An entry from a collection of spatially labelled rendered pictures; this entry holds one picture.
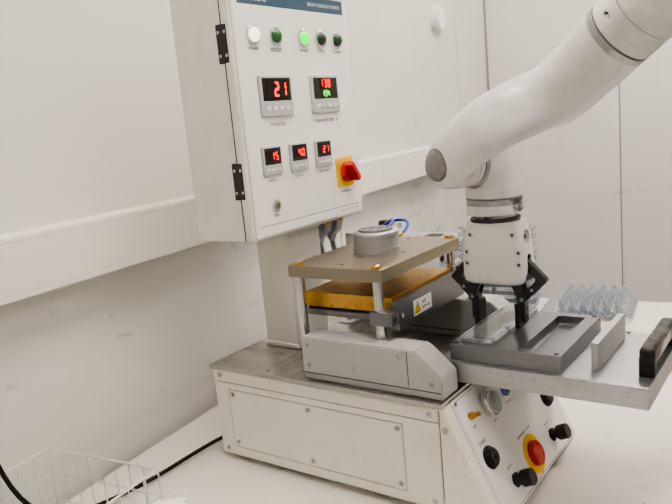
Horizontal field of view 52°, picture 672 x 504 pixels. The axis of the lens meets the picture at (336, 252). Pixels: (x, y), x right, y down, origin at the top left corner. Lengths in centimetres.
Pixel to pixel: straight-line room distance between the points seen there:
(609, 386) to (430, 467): 28
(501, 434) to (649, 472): 25
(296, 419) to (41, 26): 77
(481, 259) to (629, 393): 29
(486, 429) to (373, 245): 34
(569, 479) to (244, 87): 80
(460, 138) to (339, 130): 42
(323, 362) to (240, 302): 57
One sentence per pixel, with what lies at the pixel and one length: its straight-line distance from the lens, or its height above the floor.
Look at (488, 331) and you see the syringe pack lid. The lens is 107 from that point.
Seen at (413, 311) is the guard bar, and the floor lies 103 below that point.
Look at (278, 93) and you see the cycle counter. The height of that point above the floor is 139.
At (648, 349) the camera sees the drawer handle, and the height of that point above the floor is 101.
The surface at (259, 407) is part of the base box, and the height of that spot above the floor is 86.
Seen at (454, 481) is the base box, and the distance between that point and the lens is 106.
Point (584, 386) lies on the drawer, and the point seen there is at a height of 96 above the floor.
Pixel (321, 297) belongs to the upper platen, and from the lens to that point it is 116.
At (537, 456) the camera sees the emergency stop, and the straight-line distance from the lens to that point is 117.
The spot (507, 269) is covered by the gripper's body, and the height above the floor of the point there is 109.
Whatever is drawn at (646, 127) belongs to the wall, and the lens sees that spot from 345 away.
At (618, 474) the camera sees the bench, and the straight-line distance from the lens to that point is 123.
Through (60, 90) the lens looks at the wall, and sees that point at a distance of 130.
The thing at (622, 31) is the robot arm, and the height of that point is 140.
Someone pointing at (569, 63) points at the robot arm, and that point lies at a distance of 92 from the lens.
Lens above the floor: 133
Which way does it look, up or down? 11 degrees down
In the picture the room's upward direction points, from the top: 5 degrees counter-clockwise
